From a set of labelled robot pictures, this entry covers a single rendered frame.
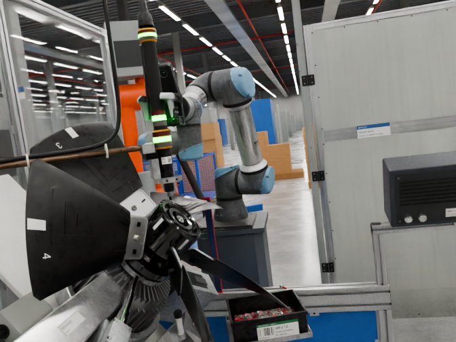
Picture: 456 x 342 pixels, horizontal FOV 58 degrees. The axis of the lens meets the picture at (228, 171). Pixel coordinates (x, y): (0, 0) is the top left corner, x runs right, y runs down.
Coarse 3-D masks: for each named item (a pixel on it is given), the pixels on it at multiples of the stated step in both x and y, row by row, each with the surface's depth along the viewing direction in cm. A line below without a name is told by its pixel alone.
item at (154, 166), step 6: (150, 144) 98; (144, 150) 97; (150, 150) 98; (144, 156) 98; (150, 156) 97; (156, 156) 98; (150, 162) 99; (156, 162) 98; (150, 168) 100; (156, 168) 98; (156, 174) 98; (180, 174) 102; (156, 180) 99; (162, 180) 98; (168, 180) 98; (174, 180) 98
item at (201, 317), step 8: (184, 272) 80; (184, 280) 83; (184, 288) 84; (192, 288) 74; (184, 296) 85; (192, 296) 78; (192, 304) 81; (192, 312) 83; (200, 312) 69; (192, 320) 84; (200, 320) 67; (200, 328) 65; (208, 328) 70; (200, 336) 82; (208, 336) 66
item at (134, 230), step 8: (136, 216) 85; (144, 216) 87; (136, 224) 85; (144, 224) 87; (136, 232) 85; (144, 232) 87; (128, 240) 83; (144, 240) 87; (128, 248) 83; (136, 248) 85; (128, 256) 83; (136, 256) 86
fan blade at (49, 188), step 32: (32, 192) 65; (64, 192) 70; (96, 192) 76; (64, 224) 68; (96, 224) 74; (128, 224) 82; (32, 256) 62; (64, 256) 67; (96, 256) 74; (32, 288) 61
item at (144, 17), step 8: (144, 0) 96; (144, 8) 96; (144, 16) 96; (144, 24) 99; (152, 24) 97; (160, 152) 99; (168, 152) 99; (160, 160) 99; (168, 160) 99; (160, 168) 100; (168, 168) 100; (168, 176) 100; (168, 184) 100
